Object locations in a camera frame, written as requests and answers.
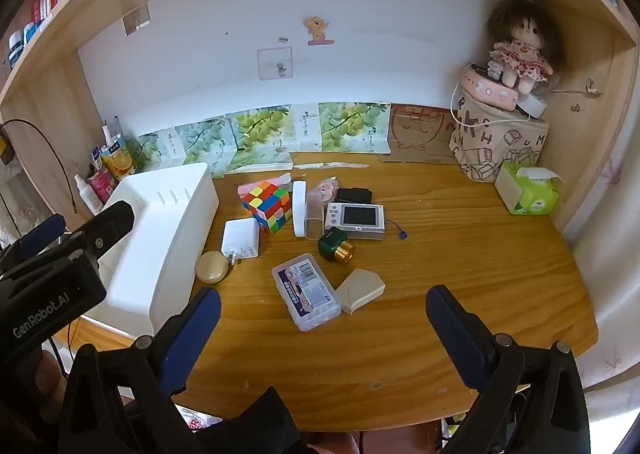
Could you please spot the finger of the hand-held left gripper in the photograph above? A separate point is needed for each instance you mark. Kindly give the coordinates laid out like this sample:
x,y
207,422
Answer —
x,y
112,223
42,230

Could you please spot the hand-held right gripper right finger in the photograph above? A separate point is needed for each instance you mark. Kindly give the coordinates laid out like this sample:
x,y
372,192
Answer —
x,y
450,329

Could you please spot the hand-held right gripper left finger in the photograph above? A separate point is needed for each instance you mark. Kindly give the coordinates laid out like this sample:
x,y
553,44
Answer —
x,y
195,334

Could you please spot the white plastic storage box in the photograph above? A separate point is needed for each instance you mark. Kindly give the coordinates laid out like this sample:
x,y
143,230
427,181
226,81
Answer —
x,y
165,234

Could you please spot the small beige box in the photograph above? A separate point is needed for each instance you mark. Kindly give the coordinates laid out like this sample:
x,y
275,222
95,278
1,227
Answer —
x,y
360,289

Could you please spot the white plug charger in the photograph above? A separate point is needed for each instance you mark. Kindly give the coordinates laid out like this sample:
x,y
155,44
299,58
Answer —
x,y
241,238

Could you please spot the clear labelled plastic case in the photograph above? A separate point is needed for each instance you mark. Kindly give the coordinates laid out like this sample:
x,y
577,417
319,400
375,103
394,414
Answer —
x,y
306,291

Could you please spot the pink hair roller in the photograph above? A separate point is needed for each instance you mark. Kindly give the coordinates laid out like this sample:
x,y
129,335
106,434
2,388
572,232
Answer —
x,y
246,189

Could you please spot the green and gold cylinder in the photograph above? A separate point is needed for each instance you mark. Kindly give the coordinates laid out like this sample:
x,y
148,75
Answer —
x,y
336,246

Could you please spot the clear acrylic box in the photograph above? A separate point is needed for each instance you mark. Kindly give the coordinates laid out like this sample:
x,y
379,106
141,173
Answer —
x,y
315,216

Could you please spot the person's left hand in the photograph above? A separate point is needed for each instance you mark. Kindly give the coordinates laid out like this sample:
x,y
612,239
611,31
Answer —
x,y
45,379

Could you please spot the white pump bottle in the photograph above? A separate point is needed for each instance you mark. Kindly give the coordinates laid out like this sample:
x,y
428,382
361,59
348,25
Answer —
x,y
87,196

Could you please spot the orange juice carton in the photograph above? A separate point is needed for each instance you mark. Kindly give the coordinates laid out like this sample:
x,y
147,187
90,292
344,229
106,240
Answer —
x,y
117,161

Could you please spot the round beige compact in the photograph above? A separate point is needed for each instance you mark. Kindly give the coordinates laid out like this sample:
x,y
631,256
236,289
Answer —
x,y
212,266

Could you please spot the grape print cardboard sheet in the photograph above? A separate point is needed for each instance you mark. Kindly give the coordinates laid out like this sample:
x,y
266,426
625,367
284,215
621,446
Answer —
x,y
260,134
355,126
207,141
155,149

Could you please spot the person's dark clothing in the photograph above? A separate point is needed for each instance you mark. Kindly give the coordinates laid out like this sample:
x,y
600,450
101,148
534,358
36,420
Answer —
x,y
270,419

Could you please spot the multicoloured puzzle cube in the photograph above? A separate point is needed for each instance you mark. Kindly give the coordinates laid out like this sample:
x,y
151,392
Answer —
x,y
267,209

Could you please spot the green tissue box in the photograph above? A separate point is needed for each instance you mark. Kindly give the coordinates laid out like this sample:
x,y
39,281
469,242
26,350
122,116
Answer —
x,y
532,189

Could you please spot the white oblong plastic case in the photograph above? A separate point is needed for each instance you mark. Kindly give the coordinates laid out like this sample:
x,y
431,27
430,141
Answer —
x,y
299,209

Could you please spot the small black case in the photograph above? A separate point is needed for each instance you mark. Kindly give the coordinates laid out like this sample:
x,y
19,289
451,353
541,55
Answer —
x,y
354,195

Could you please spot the white floral curtain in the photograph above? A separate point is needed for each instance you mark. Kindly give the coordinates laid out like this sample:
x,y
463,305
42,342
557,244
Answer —
x,y
615,284

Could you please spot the printed canvas bag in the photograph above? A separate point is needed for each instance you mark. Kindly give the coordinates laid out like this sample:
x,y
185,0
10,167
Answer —
x,y
495,146

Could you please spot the brown drawn cardboard sheet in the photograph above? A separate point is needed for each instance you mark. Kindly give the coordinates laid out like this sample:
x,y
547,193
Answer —
x,y
420,134

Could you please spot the white paper strip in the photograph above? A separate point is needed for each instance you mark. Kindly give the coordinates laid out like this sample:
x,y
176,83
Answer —
x,y
330,165

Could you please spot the clear tape patch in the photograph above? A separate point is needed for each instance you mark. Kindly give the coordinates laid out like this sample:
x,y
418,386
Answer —
x,y
136,18

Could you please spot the white power adapter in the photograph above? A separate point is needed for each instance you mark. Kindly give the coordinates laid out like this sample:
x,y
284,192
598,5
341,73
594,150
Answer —
x,y
532,105

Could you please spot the pink round box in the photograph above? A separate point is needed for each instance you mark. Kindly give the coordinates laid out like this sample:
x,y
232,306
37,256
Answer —
x,y
492,89

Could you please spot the small white bear figure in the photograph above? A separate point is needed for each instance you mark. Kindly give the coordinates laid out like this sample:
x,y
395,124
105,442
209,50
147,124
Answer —
x,y
494,70

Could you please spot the brown haired rag doll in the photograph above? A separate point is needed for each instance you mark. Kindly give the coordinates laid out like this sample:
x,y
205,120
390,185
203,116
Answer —
x,y
522,51

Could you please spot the white digital camera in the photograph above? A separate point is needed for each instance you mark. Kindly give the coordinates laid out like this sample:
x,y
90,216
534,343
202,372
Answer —
x,y
355,221

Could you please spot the pale square wall sticker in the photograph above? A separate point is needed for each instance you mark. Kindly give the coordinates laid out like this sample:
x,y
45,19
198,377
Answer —
x,y
275,63

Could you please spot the yellow bear wall sticker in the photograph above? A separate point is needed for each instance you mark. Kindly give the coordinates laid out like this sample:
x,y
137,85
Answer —
x,y
317,31

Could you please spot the wall hook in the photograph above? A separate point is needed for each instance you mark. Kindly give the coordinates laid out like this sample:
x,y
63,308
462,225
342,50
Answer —
x,y
592,86

